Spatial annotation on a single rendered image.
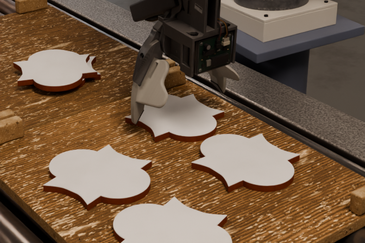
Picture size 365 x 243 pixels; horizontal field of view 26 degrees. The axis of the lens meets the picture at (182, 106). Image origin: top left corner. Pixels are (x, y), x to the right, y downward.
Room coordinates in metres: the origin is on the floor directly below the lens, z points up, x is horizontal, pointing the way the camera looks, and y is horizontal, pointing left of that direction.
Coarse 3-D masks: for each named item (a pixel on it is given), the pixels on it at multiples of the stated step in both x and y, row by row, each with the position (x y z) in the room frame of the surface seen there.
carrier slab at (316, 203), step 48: (48, 144) 0.89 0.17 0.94; (96, 144) 0.89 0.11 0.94; (144, 144) 0.89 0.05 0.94; (192, 144) 0.89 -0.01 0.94; (288, 144) 0.89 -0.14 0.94; (48, 192) 0.77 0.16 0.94; (192, 192) 0.77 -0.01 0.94; (240, 192) 0.77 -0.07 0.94; (288, 192) 0.77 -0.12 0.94; (336, 192) 0.77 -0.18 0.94; (96, 240) 0.68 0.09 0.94; (240, 240) 0.68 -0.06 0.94; (288, 240) 0.68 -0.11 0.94; (336, 240) 0.70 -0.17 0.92
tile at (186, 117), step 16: (176, 96) 1.01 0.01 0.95; (192, 96) 1.01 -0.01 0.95; (144, 112) 0.96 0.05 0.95; (160, 112) 0.96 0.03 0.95; (176, 112) 0.96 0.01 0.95; (192, 112) 0.96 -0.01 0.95; (208, 112) 0.96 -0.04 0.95; (144, 128) 0.93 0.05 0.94; (160, 128) 0.91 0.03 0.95; (176, 128) 0.91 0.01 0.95; (192, 128) 0.91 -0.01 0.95; (208, 128) 0.91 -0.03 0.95
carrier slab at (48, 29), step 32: (0, 32) 1.28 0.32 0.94; (32, 32) 1.28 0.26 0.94; (64, 32) 1.28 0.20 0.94; (96, 32) 1.28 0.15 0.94; (0, 64) 1.14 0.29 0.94; (96, 64) 1.14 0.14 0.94; (128, 64) 1.14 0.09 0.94; (0, 96) 1.03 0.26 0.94; (32, 96) 1.03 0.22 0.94; (64, 96) 1.03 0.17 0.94; (96, 96) 1.03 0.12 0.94; (128, 96) 1.04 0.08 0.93
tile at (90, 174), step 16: (64, 160) 0.83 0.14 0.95; (80, 160) 0.83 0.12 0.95; (96, 160) 0.83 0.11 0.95; (112, 160) 0.83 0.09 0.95; (128, 160) 0.83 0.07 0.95; (144, 160) 0.83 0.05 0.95; (64, 176) 0.79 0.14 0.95; (80, 176) 0.79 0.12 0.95; (96, 176) 0.79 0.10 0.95; (112, 176) 0.79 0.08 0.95; (128, 176) 0.79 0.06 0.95; (144, 176) 0.79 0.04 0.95; (64, 192) 0.77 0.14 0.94; (80, 192) 0.76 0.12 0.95; (96, 192) 0.76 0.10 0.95; (112, 192) 0.76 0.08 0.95; (128, 192) 0.76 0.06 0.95; (144, 192) 0.77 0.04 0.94
